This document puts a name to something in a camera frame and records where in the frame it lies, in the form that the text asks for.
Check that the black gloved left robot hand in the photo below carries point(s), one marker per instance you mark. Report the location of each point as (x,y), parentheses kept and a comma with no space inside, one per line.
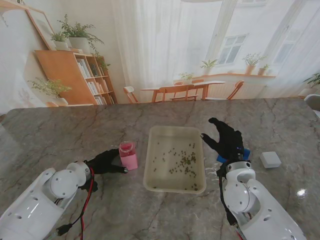
(105,162)

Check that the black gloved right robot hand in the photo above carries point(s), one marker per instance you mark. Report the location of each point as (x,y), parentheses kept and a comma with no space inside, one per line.
(228,143)

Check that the blue plastic scraper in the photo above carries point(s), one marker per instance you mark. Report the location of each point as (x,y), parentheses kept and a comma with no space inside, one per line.
(247,153)

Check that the pink square bottle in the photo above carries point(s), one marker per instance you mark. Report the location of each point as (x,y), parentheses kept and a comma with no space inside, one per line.
(130,160)

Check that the white square bottle cap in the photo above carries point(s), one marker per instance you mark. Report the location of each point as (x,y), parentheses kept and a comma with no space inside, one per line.
(270,160)

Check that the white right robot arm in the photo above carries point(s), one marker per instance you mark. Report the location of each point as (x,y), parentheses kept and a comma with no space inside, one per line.
(245,200)

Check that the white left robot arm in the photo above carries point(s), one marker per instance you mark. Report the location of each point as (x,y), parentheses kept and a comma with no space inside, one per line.
(37,205)

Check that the scattered green beans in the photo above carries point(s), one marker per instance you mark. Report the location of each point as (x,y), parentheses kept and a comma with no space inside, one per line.
(186,160)

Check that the white baking tray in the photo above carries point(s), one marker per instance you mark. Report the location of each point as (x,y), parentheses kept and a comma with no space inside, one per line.
(175,135)

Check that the white rounded object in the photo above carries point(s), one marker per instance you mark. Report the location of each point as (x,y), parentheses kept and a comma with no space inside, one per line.
(313,102)

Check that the printed room scene backdrop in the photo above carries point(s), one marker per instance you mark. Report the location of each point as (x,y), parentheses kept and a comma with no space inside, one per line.
(160,50)

